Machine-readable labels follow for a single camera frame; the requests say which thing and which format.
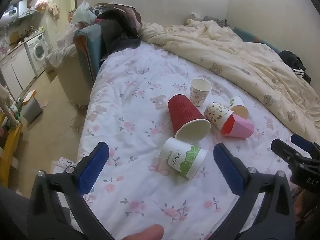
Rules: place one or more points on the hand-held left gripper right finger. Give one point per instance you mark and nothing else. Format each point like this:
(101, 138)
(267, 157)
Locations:
(228, 170)

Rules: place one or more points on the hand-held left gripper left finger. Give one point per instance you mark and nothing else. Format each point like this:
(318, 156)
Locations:
(93, 171)

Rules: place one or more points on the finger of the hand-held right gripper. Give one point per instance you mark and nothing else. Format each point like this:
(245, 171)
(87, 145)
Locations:
(303, 140)
(283, 151)

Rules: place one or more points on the white green paper cup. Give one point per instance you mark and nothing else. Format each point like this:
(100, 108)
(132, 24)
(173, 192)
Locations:
(182, 158)

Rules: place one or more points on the pink red faceted cup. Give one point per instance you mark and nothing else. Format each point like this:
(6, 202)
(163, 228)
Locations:
(237, 128)

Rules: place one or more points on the cream bear print cup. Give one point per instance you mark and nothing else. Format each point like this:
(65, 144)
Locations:
(217, 113)

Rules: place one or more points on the small white green cup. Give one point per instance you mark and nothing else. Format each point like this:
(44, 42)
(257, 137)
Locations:
(238, 108)

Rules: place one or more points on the red ribbed paper cup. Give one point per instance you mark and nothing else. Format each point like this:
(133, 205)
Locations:
(187, 118)

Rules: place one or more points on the white bear print cup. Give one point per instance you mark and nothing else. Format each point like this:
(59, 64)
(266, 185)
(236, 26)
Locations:
(198, 91)

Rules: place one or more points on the person's left hand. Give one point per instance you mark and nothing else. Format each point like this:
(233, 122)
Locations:
(143, 233)

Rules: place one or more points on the patterned paper bag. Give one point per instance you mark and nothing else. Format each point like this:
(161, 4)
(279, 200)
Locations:
(65, 162)

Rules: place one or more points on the striped cloth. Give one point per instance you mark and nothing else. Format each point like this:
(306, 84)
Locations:
(299, 72)

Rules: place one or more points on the black garment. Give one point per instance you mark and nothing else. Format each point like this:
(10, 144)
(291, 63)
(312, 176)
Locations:
(292, 59)

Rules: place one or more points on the grey trash bin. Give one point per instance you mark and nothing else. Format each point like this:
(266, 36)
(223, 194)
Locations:
(31, 110)

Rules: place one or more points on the yellow wooden chair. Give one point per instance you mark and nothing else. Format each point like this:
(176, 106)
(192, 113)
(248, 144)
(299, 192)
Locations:
(11, 142)

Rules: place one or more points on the beige covered furniture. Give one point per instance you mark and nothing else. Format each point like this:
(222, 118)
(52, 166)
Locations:
(72, 82)

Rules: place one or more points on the person's grey clothing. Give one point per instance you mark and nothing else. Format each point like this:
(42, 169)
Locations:
(12, 217)

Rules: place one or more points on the white floral bed sheet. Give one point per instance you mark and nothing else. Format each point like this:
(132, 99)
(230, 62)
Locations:
(140, 85)

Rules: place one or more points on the cardboard box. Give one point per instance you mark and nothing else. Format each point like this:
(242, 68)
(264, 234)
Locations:
(51, 74)

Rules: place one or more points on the cream bear print duvet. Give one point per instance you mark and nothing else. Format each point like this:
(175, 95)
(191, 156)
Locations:
(237, 52)

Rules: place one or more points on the blue mattress edge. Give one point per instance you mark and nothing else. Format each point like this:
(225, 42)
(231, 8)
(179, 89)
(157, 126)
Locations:
(255, 38)

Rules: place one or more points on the blue orange cushion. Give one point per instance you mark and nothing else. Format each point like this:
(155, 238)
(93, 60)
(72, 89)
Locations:
(86, 47)

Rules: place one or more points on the white kitchen cabinet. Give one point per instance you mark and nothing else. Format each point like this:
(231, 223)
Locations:
(18, 68)

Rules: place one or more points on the white washing machine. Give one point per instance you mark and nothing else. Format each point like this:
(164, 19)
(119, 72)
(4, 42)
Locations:
(37, 51)

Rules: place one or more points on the dark clothes pile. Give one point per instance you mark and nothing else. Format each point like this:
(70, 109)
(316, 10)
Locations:
(117, 30)

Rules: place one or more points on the grey pillow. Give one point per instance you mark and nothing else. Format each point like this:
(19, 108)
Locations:
(207, 20)

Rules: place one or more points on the white plastic bag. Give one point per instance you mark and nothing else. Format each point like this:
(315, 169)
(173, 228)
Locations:
(81, 12)

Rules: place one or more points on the pink hanging bundle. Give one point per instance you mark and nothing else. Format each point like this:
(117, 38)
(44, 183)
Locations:
(42, 3)

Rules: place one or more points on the silver range hood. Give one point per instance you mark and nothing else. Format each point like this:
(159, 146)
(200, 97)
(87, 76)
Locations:
(21, 8)

